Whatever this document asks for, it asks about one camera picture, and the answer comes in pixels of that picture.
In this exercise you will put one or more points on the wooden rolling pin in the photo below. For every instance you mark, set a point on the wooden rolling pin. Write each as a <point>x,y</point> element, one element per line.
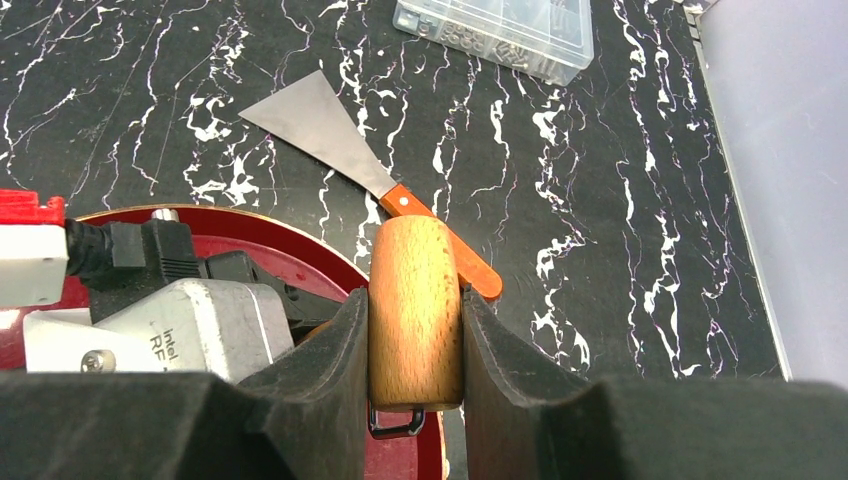
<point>415,336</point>

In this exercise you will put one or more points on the clear compartment storage box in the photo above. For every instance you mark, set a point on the clear compartment storage box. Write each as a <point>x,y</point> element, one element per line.
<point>546,39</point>

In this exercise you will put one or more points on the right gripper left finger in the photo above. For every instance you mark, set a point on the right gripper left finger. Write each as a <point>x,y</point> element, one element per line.
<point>303,417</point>

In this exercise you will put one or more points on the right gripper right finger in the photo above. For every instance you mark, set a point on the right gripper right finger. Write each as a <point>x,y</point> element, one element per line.
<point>528,418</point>

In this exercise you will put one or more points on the round red tray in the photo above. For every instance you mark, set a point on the round red tray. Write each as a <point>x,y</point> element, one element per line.
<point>301,262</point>

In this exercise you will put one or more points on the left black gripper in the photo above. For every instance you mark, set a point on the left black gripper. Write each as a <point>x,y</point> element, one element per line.
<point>306,311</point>

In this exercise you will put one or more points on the scraper knife orange handle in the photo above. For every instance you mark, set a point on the scraper knife orange handle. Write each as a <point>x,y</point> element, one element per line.
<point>309,116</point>

